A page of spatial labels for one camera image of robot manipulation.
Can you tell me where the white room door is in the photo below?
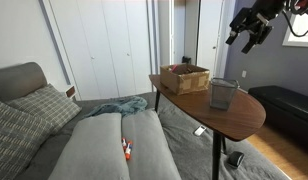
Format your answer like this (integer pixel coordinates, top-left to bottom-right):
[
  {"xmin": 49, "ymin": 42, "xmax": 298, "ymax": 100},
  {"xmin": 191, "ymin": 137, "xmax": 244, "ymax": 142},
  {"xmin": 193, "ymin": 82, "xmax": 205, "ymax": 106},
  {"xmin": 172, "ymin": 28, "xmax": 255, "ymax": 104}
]
[{"xmin": 195, "ymin": 0, "xmax": 227, "ymax": 79}]

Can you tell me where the orange marker pen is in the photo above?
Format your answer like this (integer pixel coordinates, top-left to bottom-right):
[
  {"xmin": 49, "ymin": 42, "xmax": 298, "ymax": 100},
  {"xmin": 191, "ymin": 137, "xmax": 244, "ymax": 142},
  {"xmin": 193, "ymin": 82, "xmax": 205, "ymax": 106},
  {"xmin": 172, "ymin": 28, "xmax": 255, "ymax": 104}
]
[{"xmin": 124, "ymin": 140, "xmax": 134, "ymax": 161}]

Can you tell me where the white framed window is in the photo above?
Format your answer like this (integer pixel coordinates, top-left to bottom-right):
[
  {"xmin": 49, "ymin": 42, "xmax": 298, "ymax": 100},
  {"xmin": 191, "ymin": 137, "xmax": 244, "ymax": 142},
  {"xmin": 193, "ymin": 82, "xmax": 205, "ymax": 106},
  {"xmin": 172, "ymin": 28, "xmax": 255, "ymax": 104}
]
[{"xmin": 282, "ymin": 9, "xmax": 308, "ymax": 48}]

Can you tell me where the small white wooden nightstand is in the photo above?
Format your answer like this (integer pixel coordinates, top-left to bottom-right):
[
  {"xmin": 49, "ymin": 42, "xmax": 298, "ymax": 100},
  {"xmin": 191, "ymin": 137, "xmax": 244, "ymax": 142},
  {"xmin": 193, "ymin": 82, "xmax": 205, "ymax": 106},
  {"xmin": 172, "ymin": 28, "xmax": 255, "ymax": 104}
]
[{"xmin": 62, "ymin": 84, "xmax": 78, "ymax": 100}]

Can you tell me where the black storage bench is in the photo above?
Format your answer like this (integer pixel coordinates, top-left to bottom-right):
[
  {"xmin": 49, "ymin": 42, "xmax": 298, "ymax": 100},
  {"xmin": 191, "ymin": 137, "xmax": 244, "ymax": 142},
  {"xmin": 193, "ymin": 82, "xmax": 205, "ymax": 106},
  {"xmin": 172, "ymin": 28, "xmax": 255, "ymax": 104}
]
[{"xmin": 247, "ymin": 84, "xmax": 308, "ymax": 151}]

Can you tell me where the black cable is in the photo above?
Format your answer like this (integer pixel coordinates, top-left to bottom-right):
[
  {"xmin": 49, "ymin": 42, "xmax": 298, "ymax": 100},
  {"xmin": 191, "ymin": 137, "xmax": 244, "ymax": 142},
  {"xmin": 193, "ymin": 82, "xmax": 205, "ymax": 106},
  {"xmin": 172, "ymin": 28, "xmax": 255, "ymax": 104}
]
[{"xmin": 283, "ymin": 8, "xmax": 308, "ymax": 44}]

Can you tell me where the grey plaid pillow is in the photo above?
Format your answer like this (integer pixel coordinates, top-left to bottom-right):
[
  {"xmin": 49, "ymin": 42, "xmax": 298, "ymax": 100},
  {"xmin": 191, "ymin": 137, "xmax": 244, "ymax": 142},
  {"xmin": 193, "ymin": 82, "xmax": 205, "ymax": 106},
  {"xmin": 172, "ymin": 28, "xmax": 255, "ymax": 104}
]
[
  {"xmin": 0, "ymin": 98, "xmax": 54, "ymax": 180},
  {"xmin": 5, "ymin": 83, "xmax": 82, "ymax": 136}
]

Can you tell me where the silver mesh penholder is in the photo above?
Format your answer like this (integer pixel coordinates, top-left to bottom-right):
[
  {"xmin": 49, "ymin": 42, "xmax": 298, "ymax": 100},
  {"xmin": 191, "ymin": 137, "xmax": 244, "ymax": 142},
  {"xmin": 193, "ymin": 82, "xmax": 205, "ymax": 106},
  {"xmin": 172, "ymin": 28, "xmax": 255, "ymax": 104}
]
[{"xmin": 208, "ymin": 77, "xmax": 241, "ymax": 111}]

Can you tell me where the grey sofa headrest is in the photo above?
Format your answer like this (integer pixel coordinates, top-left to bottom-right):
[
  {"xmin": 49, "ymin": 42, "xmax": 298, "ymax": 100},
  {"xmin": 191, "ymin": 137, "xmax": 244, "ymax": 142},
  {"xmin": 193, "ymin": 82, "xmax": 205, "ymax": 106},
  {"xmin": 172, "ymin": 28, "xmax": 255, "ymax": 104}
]
[{"xmin": 0, "ymin": 61, "xmax": 48, "ymax": 103}]

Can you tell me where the small black floor device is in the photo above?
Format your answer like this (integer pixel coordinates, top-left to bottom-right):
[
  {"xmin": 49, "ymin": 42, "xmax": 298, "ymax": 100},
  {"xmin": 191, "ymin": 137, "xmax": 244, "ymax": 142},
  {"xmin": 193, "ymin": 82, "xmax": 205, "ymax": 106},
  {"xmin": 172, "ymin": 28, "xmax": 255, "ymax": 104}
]
[{"xmin": 226, "ymin": 150, "xmax": 246, "ymax": 169}]

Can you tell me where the blue crumpled blanket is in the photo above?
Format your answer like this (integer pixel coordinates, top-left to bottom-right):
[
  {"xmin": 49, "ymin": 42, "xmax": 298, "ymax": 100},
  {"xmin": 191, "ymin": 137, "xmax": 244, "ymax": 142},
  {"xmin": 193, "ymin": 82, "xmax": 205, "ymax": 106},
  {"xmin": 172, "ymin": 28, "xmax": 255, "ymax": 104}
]
[{"xmin": 83, "ymin": 95, "xmax": 148, "ymax": 118}]

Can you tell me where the grey floor rug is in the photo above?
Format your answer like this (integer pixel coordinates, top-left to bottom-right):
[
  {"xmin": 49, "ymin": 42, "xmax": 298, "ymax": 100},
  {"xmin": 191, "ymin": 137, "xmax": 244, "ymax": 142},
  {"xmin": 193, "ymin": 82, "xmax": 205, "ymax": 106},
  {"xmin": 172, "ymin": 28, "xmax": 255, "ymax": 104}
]
[{"xmin": 140, "ymin": 91, "xmax": 289, "ymax": 180}]

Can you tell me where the white built-in closet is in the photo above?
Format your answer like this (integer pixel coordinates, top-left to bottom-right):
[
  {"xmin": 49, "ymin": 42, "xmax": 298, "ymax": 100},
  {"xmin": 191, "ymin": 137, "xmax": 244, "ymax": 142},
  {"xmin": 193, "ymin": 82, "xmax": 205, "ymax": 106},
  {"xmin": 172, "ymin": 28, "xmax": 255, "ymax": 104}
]
[{"xmin": 43, "ymin": 0, "xmax": 158, "ymax": 101}]

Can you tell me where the black table leg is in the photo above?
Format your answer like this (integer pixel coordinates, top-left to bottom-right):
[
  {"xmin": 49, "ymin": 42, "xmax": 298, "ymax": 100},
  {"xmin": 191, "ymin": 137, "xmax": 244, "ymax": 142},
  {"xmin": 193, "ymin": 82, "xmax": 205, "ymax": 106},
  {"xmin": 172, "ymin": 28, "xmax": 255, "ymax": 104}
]
[
  {"xmin": 221, "ymin": 136, "xmax": 228, "ymax": 155},
  {"xmin": 154, "ymin": 89, "xmax": 161, "ymax": 113},
  {"xmin": 212, "ymin": 131, "xmax": 222, "ymax": 180}
]

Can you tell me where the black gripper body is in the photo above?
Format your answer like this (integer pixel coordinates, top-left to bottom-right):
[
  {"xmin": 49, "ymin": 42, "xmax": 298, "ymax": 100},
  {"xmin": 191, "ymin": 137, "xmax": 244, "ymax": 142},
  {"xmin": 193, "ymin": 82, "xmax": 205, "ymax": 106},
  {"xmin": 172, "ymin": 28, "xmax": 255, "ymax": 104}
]
[{"xmin": 229, "ymin": 0, "xmax": 285, "ymax": 36}]

